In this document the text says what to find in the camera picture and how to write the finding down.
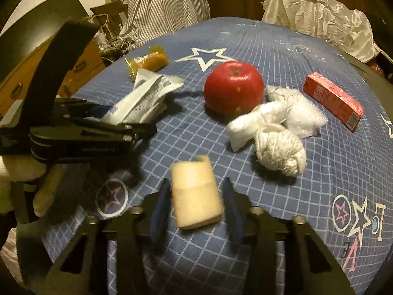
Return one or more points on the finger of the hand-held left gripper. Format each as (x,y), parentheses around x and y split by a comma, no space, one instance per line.
(132,132)
(79,109)

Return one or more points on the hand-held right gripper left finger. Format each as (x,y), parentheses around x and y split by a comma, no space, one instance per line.
(159,213)

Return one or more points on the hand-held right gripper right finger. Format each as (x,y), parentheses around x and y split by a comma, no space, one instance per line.
(231,210)

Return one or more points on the white foil sachet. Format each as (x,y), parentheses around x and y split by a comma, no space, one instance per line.
(144,98)

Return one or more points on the beige sponge block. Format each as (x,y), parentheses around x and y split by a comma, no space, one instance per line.
(193,196)

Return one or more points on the person's left hand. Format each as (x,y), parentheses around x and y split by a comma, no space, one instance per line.
(46,196)

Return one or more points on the blue checked printed blanket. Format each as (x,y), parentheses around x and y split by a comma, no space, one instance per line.
(291,221)

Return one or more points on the wooden drawer cabinet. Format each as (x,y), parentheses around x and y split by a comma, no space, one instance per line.
(18,83)

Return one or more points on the yellow snack packet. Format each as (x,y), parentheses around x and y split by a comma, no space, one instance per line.
(150,60)

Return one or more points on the white yarn ball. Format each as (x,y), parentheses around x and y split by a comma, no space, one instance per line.
(279,150)

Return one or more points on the black flat panel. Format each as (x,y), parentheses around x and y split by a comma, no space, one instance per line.
(30,15)

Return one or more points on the red apple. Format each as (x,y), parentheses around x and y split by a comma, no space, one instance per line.
(233,89)

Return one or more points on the crumpled white tissue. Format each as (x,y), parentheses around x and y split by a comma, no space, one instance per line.
(294,110)

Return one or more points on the striped cloth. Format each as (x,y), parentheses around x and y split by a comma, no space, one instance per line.
(165,6)

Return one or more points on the small red carton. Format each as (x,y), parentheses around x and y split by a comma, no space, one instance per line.
(331,98)

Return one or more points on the dark grey bedsheet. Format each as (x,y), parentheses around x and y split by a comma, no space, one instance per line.
(373,78)

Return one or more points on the white plastic sheet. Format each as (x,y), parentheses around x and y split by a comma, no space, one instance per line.
(319,18)

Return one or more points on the brown wooden frame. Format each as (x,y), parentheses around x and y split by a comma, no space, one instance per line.
(112,15)

